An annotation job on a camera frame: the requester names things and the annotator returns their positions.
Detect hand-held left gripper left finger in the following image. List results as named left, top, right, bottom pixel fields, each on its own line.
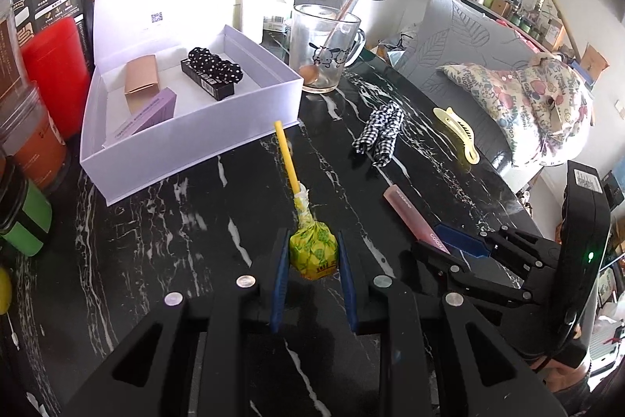
left=63, top=227, right=292, bottom=417

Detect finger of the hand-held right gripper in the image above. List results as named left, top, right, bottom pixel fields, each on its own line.
left=411, top=240, right=528, bottom=301
left=434, top=224, right=562, bottom=275

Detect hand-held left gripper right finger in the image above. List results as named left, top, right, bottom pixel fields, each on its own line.
left=337, top=230, right=570, bottom=417

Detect yellow green lollipop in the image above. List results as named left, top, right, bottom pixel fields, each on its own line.
left=273, top=120, right=341, bottom=282

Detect pink lip gloss tube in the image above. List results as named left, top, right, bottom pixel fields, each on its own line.
left=383, top=185, right=453, bottom=258

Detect pale lilac gift box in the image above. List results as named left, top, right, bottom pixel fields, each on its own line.
left=79, top=0, right=304, bottom=207

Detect black lip gloss box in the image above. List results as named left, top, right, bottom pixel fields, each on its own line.
left=180, top=56, right=236, bottom=102

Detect tan cardboard box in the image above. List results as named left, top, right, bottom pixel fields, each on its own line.
left=123, top=54, right=162, bottom=111

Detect person's right hand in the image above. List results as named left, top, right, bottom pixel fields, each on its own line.
left=534, top=357, right=590, bottom=394

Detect yellow hair claw clip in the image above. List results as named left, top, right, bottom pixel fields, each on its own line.
left=432, top=107, right=482, bottom=165

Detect colourful printed cushion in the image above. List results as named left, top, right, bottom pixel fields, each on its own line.
left=439, top=54, right=597, bottom=169

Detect black white gingham scrunchie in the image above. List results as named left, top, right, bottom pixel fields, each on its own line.
left=352, top=101, right=405, bottom=169

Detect brown cardboard piece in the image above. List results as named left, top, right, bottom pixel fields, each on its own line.
left=580, top=44, right=611, bottom=79

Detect purple cardboard box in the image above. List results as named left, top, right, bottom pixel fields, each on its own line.
left=104, top=88, right=178, bottom=147

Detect black polka dot scrunchie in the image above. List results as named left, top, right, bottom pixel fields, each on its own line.
left=188, top=47, right=244, bottom=84

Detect glass mug cartoon dog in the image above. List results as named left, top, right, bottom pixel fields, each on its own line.
left=289, top=3, right=366, bottom=95

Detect row of jars on shelf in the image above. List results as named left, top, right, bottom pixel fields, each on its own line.
left=454, top=0, right=568, bottom=47

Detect rose gold spoon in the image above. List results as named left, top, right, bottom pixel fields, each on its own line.
left=312, top=0, right=357, bottom=56

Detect black jar green label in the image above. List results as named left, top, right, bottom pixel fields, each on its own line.
left=0, top=158, right=54, bottom=258

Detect small yellow ball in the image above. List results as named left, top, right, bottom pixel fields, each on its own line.
left=0, top=265, right=12, bottom=315

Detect brown plastic jar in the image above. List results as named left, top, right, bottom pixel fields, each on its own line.
left=0, top=81, right=70, bottom=191

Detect red tin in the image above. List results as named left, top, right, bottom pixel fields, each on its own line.
left=20, top=16, right=94, bottom=142

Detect clear jar brown contents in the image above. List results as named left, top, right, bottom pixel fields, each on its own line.
left=0, top=0, right=31, bottom=106

